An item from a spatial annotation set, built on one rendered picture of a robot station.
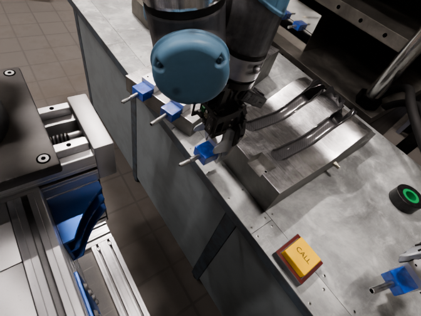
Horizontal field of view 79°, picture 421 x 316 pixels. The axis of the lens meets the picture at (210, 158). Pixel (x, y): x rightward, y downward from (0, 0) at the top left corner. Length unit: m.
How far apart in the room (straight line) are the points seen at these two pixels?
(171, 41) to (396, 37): 1.10
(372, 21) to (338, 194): 0.74
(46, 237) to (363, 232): 0.70
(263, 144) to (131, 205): 1.00
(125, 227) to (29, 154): 1.09
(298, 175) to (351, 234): 0.21
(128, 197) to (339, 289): 1.16
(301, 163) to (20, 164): 0.57
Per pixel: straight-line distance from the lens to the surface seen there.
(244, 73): 0.43
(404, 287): 0.66
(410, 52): 1.18
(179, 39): 0.24
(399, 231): 0.88
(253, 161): 0.66
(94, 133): 0.47
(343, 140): 0.79
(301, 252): 0.62
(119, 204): 1.52
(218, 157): 0.61
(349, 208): 0.81
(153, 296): 1.36
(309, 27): 1.42
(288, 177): 0.63
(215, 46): 0.24
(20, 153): 0.41
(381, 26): 1.28
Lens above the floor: 1.34
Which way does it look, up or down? 50 degrees down
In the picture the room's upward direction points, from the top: 19 degrees clockwise
